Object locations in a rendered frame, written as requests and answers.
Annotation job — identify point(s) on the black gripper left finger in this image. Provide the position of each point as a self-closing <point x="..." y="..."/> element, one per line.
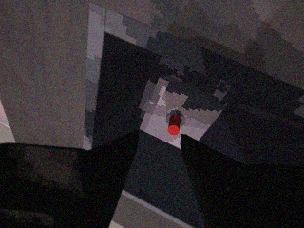
<point x="96" y="177"/>

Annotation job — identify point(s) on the red peg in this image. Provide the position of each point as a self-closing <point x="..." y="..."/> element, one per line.
<point x="174" y="124"/>

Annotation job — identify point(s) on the pink square plate with hole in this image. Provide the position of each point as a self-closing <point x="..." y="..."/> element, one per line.
<point x="197" y="109"/>

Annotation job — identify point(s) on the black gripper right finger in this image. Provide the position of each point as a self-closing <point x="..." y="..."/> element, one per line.
<point x="231" y="194"/>

